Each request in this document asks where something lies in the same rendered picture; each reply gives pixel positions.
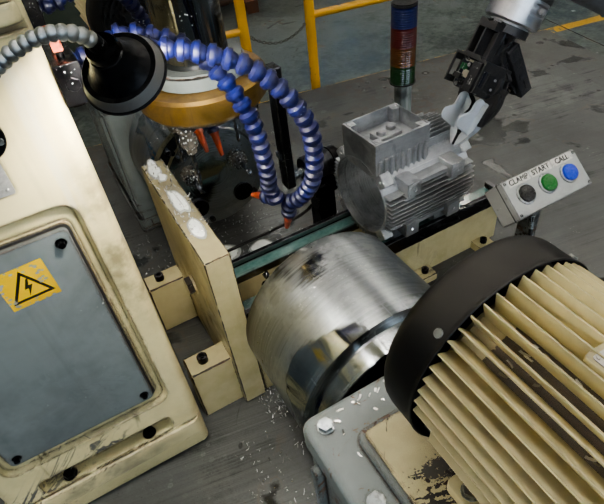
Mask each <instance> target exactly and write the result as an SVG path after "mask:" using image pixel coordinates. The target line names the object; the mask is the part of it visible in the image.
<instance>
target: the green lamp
mask: <svg viewBox="0 0 604 504"><path fill-rule="evenodd" d="M414 80H415V65H414V66H412V67H410V68H405V69H398V68H394V67H392V66H391V65H390V82H391V83H392V84H394V85H398V86H405V85H409V84H412V83H413V82H414Z"/></svg>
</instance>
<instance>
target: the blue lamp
mask: <svg viewBox="0 0 604 504"><path fill-rule="evenodd" d="M417 13H418V4H417V5H416V6H415V7H413V8H409V9H396V8H394V7H392V6H391V27H392V28H393V29H396V30H409V29H412V28H414V27H416V26H417V20H418V19H417V18H418V14H417Z"/></svg>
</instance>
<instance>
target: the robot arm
mask: <svg viewBox="0 0 604 504"><path fill-rule="evenodd" d="M570 1H572V2H574V3H577V4H579V5H581V6H583V7H585V8H587V9H589V10H591V11H593V12H595V13H597V14H599V15H600V16H601V17H604V0H570ZM553 2H554V0H490V3H489V5H488V7H487V9H486V13H487V14H488V15H490V16H492V17H489V18H487V17H485V16H482V17H481V19H480V21H479V23H478V25H477V27H476V30H475V32H474V34H473V36H472V38H471V40H470V42H469V44H468V46H467V48H466V50H465V51H462V50H459V49H457V51H456V53H455V55H454V57H453V60H452V62H451V64H450V66H449V68H448V70H447V72H446V74H445V76H444V79H446V80H449V81H452V82H453V80H454V78H455V77H456V78H455V80H454V82H453V85H455V86H457V87H459V91H458V97H457V99H456V101H455V103H454V104H452V105H449V106H446V107H445V108H444V109H443V111H442V113H441V117H442V119H444V120H445V121H446V122H447V123H448V124H450V125H451V128H450V144H453V145H454V146H458V145H460V144H462V143H463V142H465V141H466V140H468V139H469V138H471V137H472V136H473V135H475V134H476V133H477V132H478V131H479V130H480V129H481V128H483V127H484V126H485V125H486V124H488V123H489V122H490V121H491V120H492V119H493V118H494V117H495V116H496V115H497V113H498V112H499V111H500V109H501V107H502V105H503V103H504V100H505V98H506V96H507V95H508V93H509V94H511V95H516V96H518V97H520V98H522V97H523V96H524V95H525V94H526V93H527V92H528V91H529V90H530V89H531V85H530V81H529V77H528V74H527V70H526V66H525V63H524V59H523V55H522V52H521V48H520V44H519V43H517V42H514V41H515V39H519V40H522V41H526V39H527V38H528V36H529V33H528V31H529V32H532V33H536V32H537V31H538V29H539V27H540V25H541V23H542V21H543V19H544V17H545V16H546V14H547V12H548V10H549V8H550V7H551V6H552V4H553ZM456 58H457V59H460V62H459V64H458V67H457V69H456V71H455V70H454V72H453V74H450V73H449V72H450V70H451V68H452V66H453V64H454V62H455V59H456ZM459 68H460V70H459ZM458 70H459V72H458ZM473 95H475V96H476V97H479V98H482V99H484V100H485V102H484V100H482V99H479V100H477V101H476V100H475V97H474V96H473Z"/></svg>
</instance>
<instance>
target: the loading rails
mask: <svg viewBox="0 0 604 504"><path fill-rule="evenodd" d="M484 186H485V187H482V188H480V189H478V190H476V191H474V192H472V193H470V194H468V195H464V196H463V197H464V199H465V200H464V201H462V202H460V203H459V211H457V212H455V213H454V214H452V215H450V216H448V217H447V216H445V215H442V216H440V217H437V218H435V219H433V220H430V219H429V218H427V219H425V220H423V221H421V222H419V231H418V232H416V233H414V234H412V235H410V236H408V237H405V236H404V235H403V234H402V235H400V236H398V237H396V238H394V239H392V240H391V239H390V238H389V239H387V240H384V241H382V242H383V243H384V244H385V245H386V246H387V247H388V248H389V249H390V250H391V251H392V252H394V253H395V254H396V255H397V256H398V257H399V258H400V259H401V260H402V261H403V262H404V263H406V264H407V265H408V266H409V267H410V268H411V269H412V270H413V271H414V272H415V273H417V274H418V275H419V276H420V277H421V278H422V279H423V280H424V281H425V282H426V283H429V282H431V281H433V280H435V279H436V278H437V272H436V271H435V270H434V269H433V268H431V267H433V266H435V265H437V264H439V263H441V262H443V261H445V260H447V259H449V258H451V257H453V256H455V255H457V254H459V253H461V252H463V251H464V250H466V249H468V248H470V247H471V248H472V249H473V250H474V251H476V250H478V249H480V248H482V247H484V246H486V245H488V244H490V243H492V242H494V241H492V240H491V239H490V237H492V236H493V235H494V230H495V225H496V219H497V215H496V214H495V212H494V210H493V208H492V206H491V204H490V203H489V201H488V199H487V197H486V195H485V192H486V191H488V190H490V189H491V188H493V187H495V184H493V183H492V182H490V181H486V182H485V184H484ZM341 232H362V229H361V230H360V229H359V226H358V227H357V223H356V224H355V223H354V220H352V218H351V214H350V212H349V210H346V211H344V210H343V211H341V212H339V213H337V214H335V215H332V216H330V217H328V218H326V219H323V220H321V221H319V222H317V223H314V224H312V225H310V226H308V227H305V228H303V229H301V230H299V231H296V232H294V233H292V234H290V235H287V236H285V237H283V238H281V239H278V240H276V241H274V242H272V243H269V244H267V245H265V246H263V247H261V248H258V249H256V250H254V251H252V252H249V253H247V254H245V255H243V256H240V257H238V258H236V259H234V260H232V264H233V267H234V271H235V275H236V279H237V283H238V286H239V290H240V294H241V298H242V301H243V305H244V309H245V313H246V317H247V318H248V314H249V311H250V308H251V305H252V303H253V301H254V299H255V297H256V295H257V293H258V291H259V290H260V288H261V287H262V282H263V281H265V280H266V279H265V278H264V277H263V275H262V274H263V273H264V272H265V271H268V272H269V274H270V275H271V274H272V272H273V271H274V270H275V269H276V268H277V267H278V266H279V265H280V264H281V263H282V262H284V261H285V260H286V259H287V258H288V257H289V256H291V255H292V254H293V253H295V252H296V251H298V250H299V249H301V248H303V247H304V246H306V245H308V244H310V243H312V242H314V241H316V240H318V239H320V238H323V237H326V236H328V235H330V234H336V233H341Z"/></svg>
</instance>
